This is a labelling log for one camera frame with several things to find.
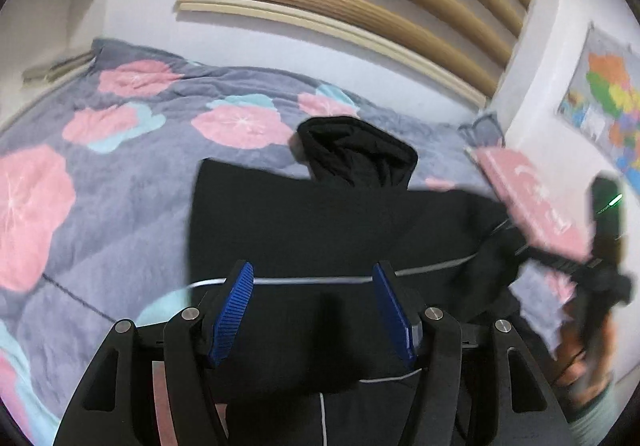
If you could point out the white wall shelf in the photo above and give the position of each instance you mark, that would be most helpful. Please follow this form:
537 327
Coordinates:
55 11

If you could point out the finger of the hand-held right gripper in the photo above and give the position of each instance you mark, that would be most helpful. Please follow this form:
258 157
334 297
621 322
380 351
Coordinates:
555 262

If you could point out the flat grey bedside object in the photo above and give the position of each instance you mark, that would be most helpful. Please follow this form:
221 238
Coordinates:
57 69

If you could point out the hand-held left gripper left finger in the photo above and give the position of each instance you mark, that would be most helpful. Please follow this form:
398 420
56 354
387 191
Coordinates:
235 306

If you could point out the black hooded jacket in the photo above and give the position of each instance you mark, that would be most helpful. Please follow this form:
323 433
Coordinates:
300 226

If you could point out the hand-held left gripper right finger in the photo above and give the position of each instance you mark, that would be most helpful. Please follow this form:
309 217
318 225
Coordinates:
392 306

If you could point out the person's right hand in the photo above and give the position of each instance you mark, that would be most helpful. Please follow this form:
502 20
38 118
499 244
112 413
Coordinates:
575 356

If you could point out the grey floral blanket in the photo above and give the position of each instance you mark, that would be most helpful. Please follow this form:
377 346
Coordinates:
125 226

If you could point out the colourful wall map poster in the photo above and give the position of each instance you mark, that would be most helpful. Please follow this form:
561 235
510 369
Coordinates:
607 96

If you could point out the grey pillow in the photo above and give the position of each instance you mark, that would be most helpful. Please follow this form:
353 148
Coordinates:
482 129

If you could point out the pink pillow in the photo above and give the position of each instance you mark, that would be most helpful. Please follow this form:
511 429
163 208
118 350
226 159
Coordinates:
530 196

